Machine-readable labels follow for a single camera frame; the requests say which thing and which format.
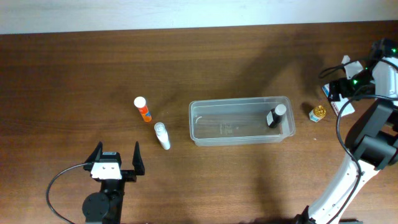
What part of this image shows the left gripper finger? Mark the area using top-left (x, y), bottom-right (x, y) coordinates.
top-left (132, 141), bottom-right (146, 175)
top-left (85, 141), bottom-right (103, 163)

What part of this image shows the white green medicine box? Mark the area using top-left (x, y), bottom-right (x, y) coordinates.
top-left (322, 84), bottom-right (355, 116)

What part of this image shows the small jar gold lid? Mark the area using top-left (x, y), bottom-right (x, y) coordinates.
top-left (309, 105), bottom-right (326, 123)

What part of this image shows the white calamine lotion bottle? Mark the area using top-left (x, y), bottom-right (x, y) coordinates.
top-left (154, 123), bottom-right (171, 150)

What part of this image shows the orange tablet tube white cap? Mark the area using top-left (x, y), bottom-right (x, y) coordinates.
top-left (134, 96), bottom-right (152, 122)

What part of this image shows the dark bottle white cap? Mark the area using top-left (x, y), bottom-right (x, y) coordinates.
top-left (266, 104), bottom-right (287, 128)

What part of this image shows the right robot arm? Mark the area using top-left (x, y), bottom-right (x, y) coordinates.
top-left (293, 38), bottom-right (397, 223)

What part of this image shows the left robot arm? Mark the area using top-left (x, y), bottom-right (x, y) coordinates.
top-left (82, 142), bottom-right (145, 224)

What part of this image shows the clear plastic container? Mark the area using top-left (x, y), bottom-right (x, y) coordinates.
top-left (188, 96), bottom-right (296, 146)

